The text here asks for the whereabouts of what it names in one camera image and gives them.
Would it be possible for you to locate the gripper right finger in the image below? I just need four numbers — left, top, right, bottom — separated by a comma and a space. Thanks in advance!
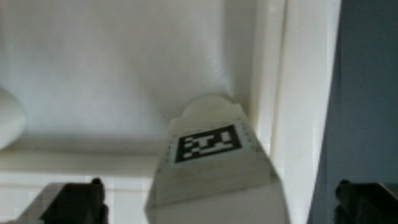
334, 180, 398, 224

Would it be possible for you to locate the white table leg with tag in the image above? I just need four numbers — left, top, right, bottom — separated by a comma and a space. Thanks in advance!
145, 95, 289, 224

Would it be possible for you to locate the white square tabletop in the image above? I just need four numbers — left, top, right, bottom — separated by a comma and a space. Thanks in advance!
0, 0, 259, 224

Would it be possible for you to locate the white L-shaped fence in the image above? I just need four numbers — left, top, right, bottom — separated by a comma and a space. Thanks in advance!
268, 0, 344, 224

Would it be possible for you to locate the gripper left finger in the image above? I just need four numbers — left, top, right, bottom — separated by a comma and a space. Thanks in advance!
39, 178, 108, 224

